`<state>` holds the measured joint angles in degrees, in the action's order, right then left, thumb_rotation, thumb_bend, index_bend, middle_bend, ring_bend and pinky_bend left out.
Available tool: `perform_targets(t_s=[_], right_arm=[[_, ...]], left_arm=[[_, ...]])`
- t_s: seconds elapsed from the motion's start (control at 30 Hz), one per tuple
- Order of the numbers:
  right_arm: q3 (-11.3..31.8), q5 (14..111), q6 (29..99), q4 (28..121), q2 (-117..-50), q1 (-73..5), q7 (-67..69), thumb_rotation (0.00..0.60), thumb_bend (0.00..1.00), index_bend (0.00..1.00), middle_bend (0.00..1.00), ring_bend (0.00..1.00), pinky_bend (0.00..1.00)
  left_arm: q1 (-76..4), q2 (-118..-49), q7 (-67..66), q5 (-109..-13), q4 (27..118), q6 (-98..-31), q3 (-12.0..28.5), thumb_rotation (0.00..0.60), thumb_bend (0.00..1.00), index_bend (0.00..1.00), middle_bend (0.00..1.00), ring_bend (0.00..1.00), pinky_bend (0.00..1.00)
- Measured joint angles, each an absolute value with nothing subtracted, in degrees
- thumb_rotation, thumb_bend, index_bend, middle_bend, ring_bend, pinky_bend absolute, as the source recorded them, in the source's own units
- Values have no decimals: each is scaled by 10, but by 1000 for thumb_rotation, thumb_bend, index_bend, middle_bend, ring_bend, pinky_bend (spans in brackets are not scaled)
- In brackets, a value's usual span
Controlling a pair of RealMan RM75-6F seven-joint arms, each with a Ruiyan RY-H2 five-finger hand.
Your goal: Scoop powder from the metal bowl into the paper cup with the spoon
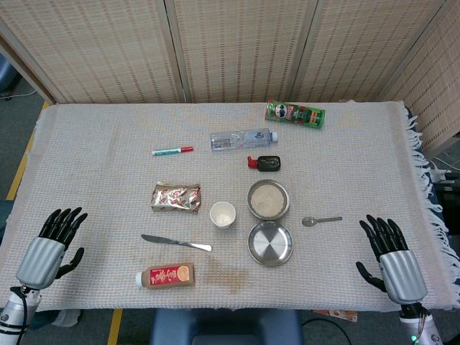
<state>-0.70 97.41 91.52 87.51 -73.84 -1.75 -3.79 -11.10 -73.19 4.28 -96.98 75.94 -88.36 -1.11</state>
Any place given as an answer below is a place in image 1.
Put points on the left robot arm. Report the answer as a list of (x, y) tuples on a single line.
[(14, 312)]

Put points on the left black grey robot hand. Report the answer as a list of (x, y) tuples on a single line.
[(41, 257)]

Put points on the empty steel plate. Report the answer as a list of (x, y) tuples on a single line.
[(269, 244)]

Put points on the green chips can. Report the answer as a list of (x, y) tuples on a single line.
[(294, 114)]

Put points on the brown drink bottle red label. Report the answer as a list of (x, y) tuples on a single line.
[(169, 275)]

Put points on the orange printed paper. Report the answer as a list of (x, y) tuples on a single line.
[(338, 315)]

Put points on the blue padded seat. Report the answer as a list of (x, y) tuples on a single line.
[(226, 327)]

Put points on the blue chair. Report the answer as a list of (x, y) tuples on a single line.
[(6, 75)]

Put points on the metal table knife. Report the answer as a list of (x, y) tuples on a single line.
[(172, 242)]

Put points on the green red marker pen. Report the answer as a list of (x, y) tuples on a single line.
[(169, 151)]

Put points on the small metal spoon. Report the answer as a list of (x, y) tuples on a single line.
[(308, 221)]

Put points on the bamboo folding screen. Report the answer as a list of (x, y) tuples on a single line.
[(233, 50)]

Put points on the right black grey robot hand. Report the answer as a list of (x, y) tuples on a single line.
[(400, 273)]

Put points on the black sauce bottle red cap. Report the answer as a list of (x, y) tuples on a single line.
[(267, 163)]

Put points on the steel bowl with rice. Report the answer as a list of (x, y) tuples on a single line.
[(267, 199)]

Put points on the black box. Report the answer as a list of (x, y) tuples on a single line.
[(447, 197)]

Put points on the white paper cup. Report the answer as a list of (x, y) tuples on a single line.
[(223, 215)]

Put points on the silver snack packet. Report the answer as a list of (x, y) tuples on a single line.
[(176, 198)]

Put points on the clear plastic water bottle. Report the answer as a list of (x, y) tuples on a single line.
[(237, 140)]

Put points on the white plastic bag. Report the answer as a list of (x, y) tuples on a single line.
[(66, 318)]

